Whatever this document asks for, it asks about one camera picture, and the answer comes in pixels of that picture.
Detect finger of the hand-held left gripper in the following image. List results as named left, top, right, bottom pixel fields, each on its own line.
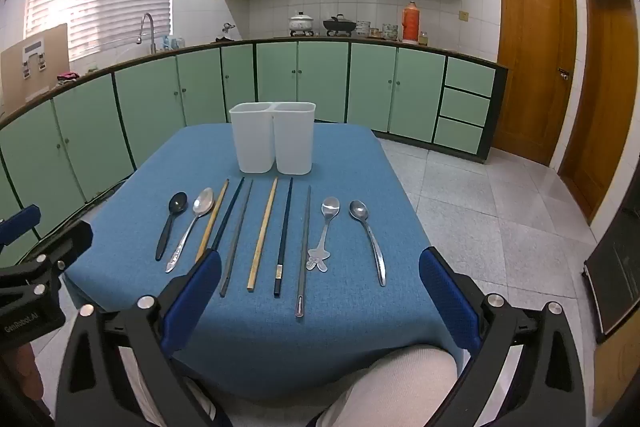
left=0, top=222, right=94, bottom=308
left=0, top=205, right=41, bottom=249

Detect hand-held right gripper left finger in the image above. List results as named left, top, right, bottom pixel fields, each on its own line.
left=55, top=249, right=236, bottom=427

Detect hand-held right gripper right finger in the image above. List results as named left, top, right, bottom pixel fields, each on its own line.
left=419, top=247, right=586, bottom=427

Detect wooden chopstick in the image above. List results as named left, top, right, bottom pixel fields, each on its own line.
left=195, top=178, right=230, bottom=264
left=246, top=177, right=279, bottom=293

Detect grey metal chopstick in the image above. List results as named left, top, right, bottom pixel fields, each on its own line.
left=295, top=185, right=312, bottom=319

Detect white double utensil holder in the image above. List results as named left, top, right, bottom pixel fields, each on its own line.
left=229, top=102, right=317, bottom=176

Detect person's left hand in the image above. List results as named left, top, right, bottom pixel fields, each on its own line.
left=0, top=344, right=44, bottom=414

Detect metal tongs on mat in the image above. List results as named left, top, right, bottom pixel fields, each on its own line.
left=219, top=179, right=254, bottom=298

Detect black chopstick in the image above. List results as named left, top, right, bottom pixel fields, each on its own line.
left=210, top=177, right=246, bottom=253
left=273, top=177, right=294, bottom=298

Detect black plastic spoon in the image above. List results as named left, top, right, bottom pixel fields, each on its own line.
left=155, top=192, right=189, bottom=262

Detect person's right leg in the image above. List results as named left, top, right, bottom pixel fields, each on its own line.
left=315, top=344, right=459, bottom=427

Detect person's leg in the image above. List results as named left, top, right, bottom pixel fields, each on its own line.
left=117, top=347, right=221, bottom=427
left=315, top=344, right=459, bottom=427

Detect person's left leg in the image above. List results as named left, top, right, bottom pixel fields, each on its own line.
left=117, top=347, right=221, bottom=427

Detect blue tablecloth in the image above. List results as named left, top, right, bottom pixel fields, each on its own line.
left=64, top=123, right=481, bottom=400

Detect plain steel spoon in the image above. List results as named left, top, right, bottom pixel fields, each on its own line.
left=348, top=200, right=387, bottom=287

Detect green lower kitchen cabinets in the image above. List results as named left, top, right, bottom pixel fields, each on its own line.
left=0, top=39, right=510, bottom=268

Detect cardboard box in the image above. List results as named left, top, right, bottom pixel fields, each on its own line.
left=0, top=23, right=69, bottom=108

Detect black framed panel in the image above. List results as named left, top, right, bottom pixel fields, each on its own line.
left=582, top=202, right=640, bottom=339

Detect steel kitchen faucet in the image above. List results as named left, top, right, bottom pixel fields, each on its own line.
left=137, top=13, right=157, bottom=54

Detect orange thermos flask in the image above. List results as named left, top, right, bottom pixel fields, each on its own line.
left=402, top=1, right=420, bottom=44

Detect white cooking pot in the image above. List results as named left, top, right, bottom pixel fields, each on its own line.
left=288, top=12, right=314, bottom=36

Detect black wok with lid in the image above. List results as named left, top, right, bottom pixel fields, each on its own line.
left=322, top=14, right=358, bottom=36

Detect steel spoon ornate handle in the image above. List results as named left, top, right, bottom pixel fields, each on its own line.
left=165, top=187, right=216, bottom=274

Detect small spoon figure handle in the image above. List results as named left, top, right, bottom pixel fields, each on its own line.
left=307, top=197, right=341, bottom=273

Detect wooden door with handle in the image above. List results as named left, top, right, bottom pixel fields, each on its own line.
left=492, top=0, right=578, bottom=168

